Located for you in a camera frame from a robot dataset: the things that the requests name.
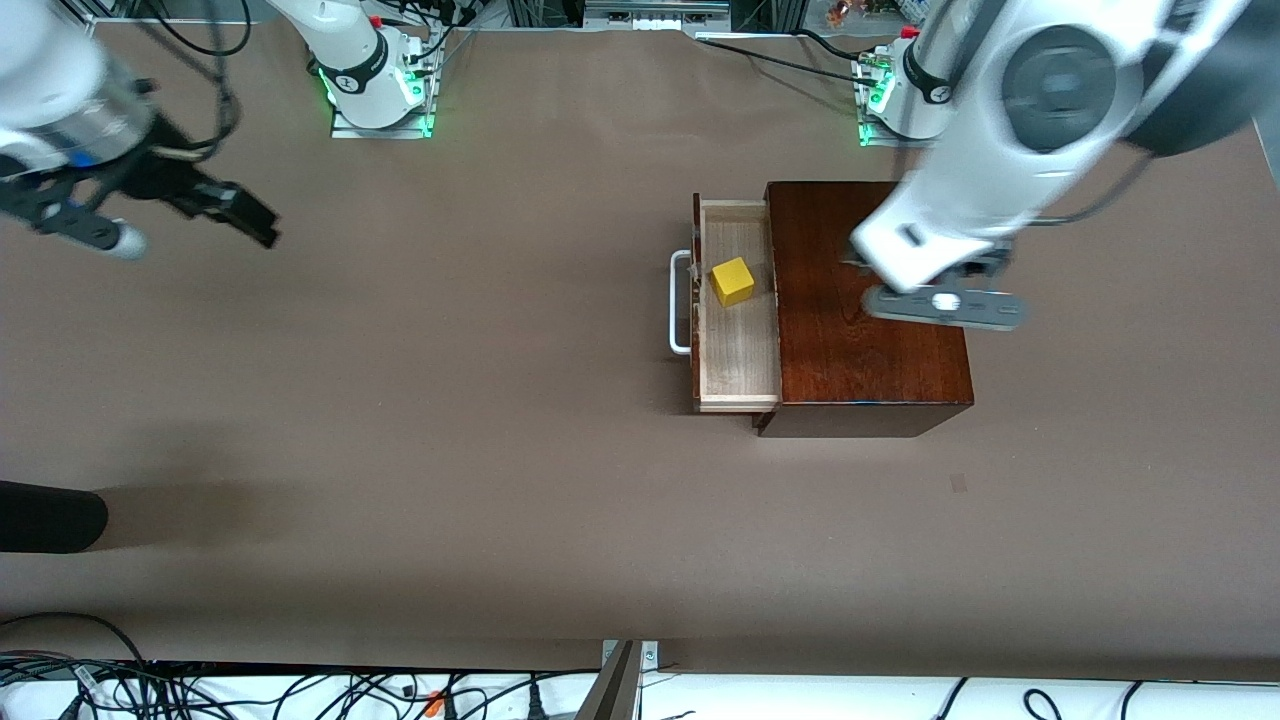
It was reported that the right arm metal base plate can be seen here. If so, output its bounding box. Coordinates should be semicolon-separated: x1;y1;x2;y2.
330;28;438;140

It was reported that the dark wooden cabinet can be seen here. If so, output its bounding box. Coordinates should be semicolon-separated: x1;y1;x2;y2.
750;181;976;439

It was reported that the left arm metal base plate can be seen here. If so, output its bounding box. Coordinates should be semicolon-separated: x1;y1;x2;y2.
855;48;941;149

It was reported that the right arm black wrist cable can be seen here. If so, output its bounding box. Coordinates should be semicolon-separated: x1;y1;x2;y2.
140;0;251;161

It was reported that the black arched cable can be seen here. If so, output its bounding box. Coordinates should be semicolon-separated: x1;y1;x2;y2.
0;612;151;666

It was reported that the dark slanted metal post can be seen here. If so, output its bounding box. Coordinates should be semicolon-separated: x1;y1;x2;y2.
575;640;643;720

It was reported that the white power strip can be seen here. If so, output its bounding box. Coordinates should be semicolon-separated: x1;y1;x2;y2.
585;0;731;33

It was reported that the black ribbed cylinder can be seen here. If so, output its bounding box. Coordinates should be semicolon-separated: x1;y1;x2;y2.
0;480;109;554

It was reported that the wooden drawer with white handle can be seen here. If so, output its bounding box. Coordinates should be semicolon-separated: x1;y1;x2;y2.
668;193;783;414

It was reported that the yellow cube block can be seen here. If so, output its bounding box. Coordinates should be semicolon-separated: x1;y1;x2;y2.
710;257;756;308

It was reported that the black cable on table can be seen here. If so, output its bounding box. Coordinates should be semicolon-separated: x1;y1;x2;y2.
695;30;871;86

